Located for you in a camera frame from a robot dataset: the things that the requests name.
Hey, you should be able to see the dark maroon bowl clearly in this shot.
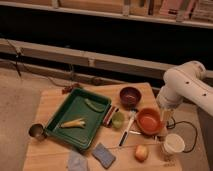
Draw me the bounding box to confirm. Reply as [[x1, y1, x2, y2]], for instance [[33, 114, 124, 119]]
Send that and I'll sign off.
[[119, 87, 142, 108]]

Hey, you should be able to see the small green cup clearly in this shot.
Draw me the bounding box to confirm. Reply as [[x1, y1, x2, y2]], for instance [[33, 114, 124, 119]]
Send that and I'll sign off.
[[112, 112, 125, 129]]

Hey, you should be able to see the orange red bowl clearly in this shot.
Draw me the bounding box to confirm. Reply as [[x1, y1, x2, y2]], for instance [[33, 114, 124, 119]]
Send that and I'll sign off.
[[136, 108, 163, 135]]

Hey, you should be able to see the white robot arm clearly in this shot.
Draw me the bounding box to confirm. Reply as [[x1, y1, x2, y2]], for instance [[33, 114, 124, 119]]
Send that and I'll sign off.
[[156, 61, 213, 117]]

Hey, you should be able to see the light blue towel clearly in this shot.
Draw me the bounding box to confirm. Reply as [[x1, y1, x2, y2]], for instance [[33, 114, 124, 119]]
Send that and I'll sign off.
[[67, 151, 89, 171]]

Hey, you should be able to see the green cucumber toy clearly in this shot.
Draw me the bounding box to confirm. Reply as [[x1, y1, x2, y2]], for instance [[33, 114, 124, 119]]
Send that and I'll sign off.
[[84, 98, 104, 112]]

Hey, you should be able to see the green plastic tray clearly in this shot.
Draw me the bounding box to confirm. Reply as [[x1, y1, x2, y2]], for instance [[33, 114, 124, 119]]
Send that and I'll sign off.
[[45, 88, 111, 150]]

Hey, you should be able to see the blue sponge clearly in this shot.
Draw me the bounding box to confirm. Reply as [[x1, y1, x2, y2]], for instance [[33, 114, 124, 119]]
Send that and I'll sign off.
[[92, 143, 116, 169]]

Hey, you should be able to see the red yellow apple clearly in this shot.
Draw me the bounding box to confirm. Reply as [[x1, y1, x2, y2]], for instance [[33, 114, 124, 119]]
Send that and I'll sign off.
[[134, 145, 149, 162]]

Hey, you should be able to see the silver metal cup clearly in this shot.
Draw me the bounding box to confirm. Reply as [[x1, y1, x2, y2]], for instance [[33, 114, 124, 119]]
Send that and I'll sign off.
[[28, 124, 47, 141]]

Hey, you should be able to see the white plastic cup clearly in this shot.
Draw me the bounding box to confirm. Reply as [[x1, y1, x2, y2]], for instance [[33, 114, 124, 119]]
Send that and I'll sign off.
[[163, 133, 185, 155]]

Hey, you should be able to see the black power cable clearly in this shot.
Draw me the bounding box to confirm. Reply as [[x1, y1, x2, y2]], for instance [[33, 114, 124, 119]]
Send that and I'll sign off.
[[166, 116, 199, 154]]

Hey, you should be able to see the grey metal rail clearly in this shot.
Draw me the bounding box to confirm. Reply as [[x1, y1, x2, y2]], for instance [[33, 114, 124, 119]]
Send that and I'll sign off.
[[0, 37, 213, 81]]

